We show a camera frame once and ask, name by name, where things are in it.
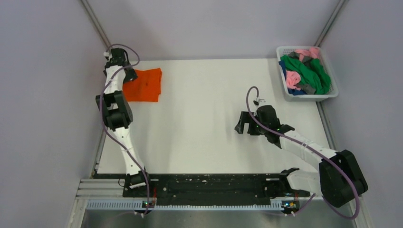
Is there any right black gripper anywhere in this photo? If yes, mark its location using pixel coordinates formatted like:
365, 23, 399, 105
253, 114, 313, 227
235, 111, 269, 135

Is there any orange t-shirt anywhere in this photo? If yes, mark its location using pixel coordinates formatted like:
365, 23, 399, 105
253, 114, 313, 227
123, 68, 163, 102

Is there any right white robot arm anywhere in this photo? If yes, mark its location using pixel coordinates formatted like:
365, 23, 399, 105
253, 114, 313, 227
234, 105, 368, 208

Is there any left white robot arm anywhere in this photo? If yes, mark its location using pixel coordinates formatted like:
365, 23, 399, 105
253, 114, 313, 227
96, 45, 153, 196

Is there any blue t-shirt in basket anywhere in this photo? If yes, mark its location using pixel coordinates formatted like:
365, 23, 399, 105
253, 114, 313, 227
279, 60, 306, 95

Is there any pink t-shirt in basket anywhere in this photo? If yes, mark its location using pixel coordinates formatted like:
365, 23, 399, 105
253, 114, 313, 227
282, 47, 322, 95

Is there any grey t-shirt in basket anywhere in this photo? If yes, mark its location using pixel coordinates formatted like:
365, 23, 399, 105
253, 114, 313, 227
286, 52, 316, 95

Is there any green t-shirt in basket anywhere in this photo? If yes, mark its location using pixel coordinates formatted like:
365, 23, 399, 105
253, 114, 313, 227
280, 55, 331, 95

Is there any white plastic laundry basket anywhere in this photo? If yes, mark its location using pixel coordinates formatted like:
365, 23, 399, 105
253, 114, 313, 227
276, 46, 339, 102

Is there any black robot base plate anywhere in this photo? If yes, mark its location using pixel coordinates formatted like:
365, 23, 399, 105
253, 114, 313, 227
122, 167, 311, 207

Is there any aluminium frame rail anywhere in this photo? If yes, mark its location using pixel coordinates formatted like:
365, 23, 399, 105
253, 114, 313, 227
76, 179, 125, 199

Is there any grey slotted cable duct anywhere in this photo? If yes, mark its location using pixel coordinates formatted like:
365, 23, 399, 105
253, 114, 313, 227
86, 199, 299, 212

